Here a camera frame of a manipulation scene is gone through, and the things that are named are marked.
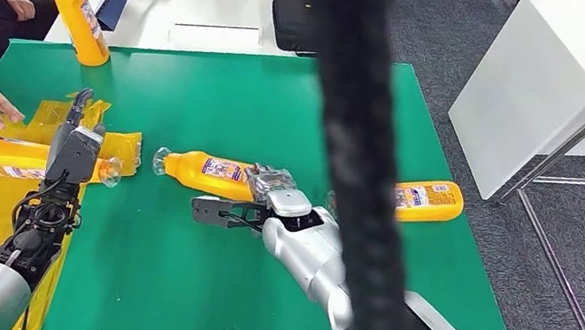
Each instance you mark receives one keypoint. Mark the person's left hand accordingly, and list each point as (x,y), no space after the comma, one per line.
(20,6)

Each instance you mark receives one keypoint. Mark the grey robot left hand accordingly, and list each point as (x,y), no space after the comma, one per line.
(74,112)

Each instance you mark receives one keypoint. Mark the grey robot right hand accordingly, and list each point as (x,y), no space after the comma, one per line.
(269,179)

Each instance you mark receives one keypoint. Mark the orange detergent bottle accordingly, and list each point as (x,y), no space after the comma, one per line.
(78,27)
(195,176)
(428,204)
(3,154)

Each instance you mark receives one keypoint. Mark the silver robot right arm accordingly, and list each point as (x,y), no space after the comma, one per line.
(307,255)

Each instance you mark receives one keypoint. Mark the black carrying case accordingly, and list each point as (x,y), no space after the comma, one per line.
(293,21)

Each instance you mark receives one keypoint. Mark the white cabinet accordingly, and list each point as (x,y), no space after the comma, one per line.
(530,96)

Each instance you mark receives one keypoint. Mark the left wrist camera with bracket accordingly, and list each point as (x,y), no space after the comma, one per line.
(77,157)

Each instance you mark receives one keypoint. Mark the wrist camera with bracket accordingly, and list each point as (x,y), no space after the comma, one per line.
(77,157)
(207,212)

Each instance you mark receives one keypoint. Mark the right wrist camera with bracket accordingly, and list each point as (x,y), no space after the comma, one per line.
(207,212)

